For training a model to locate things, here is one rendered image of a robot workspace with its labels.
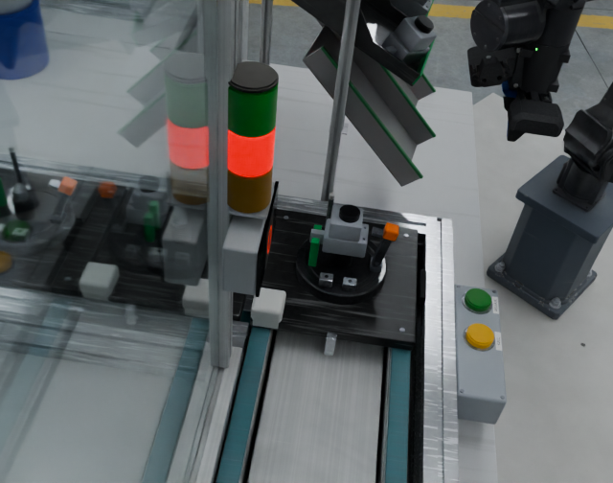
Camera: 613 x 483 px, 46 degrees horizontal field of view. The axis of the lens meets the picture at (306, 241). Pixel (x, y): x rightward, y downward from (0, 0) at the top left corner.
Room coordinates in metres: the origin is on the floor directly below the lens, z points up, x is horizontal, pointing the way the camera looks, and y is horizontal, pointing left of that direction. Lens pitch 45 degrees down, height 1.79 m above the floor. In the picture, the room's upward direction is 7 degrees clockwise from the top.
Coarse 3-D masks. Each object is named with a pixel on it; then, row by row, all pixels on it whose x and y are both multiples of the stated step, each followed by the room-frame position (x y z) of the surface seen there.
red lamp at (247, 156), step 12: (228, 132) 0.57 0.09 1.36; (228, 144) 0.57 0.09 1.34; (240, 144) 0.56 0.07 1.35; (252, 144) 0.56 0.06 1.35; (264, 144) 0.57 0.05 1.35; (228, 156) 0.57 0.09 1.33; (240, 156) 0.56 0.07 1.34; (252, 156) 0.56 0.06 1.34; (264, 156) 0.57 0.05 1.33; (228, 168) 0.57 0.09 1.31; (240, 168) 0.56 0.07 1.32; (252, 168) 0.56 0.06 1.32; (264, 168) 0.57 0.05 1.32
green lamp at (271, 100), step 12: (228, 96) 0.57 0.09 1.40; (240, 96) 0.57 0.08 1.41; (252, 96) 0.56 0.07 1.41; (264, 96) 0.57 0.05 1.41; (276, 96) 0.58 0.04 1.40; (228, 108) 0.57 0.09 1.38; (240, 108) 0.57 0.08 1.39; (252, 108) 0.56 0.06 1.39; (264, 108) 0.57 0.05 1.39; (276, 108) 0.59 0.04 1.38; (228, 120) 0.57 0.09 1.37; (240, 120) 0.56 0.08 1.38; (252, 120) 0.56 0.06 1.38; (264, 120) 0.57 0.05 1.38; (240, 132) 0.56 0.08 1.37; (252, 132) 0.56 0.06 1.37; (264, 132) 0.57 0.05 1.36
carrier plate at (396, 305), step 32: (288, 224) 0.86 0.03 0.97; (320, 224) 0.87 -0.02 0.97; (384, 224) 0.89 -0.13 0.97; (288, 256) 0.79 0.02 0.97; (384, 256) 0.82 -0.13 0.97; (416, 256) 0.82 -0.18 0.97; (288, 288) 0.72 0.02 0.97; (384, 288) 0.75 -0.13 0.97; (416, 288) 0.75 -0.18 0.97; (288, 320) 0.66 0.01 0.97; (320, 320) 0.67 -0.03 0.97; (352, 320) 0.68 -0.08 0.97; (384, 320) 0.68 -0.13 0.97
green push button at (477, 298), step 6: (474, 288) 0.77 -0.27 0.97; (468, 294) 0.75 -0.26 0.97; (474, 294) 0.75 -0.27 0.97; (480, 294) 0.75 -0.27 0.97; (486, 294) 0.76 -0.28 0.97; (468, 300) 0.74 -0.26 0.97; (474, 300) 0.74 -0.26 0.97; (480, 300) 0.74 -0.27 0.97; (486, 300) 0.74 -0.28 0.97; (468, 306) 0.74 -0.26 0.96; (474, 306) 0.73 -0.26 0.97; (480, 306) 0.73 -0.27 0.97; (486, 306) 0.73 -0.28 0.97
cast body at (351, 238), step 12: (348, 204) 0.79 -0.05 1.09; (336, 216) 0.77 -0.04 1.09; (348, 216) 0.76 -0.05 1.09; (360, 216) 0.78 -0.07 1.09; (336, 228) 0.75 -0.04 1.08; (348, 228) 0.75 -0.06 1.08; (360, 228) 0.75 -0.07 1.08; (324, 240) 0.75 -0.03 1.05; (336, 240) 0.75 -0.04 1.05; (348, 240) 0.75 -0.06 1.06; (360, 240) 0.76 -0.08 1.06; (336, 252) 0.75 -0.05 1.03; (348, 252) 0.75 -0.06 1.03; (360, 252) 0.75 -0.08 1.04
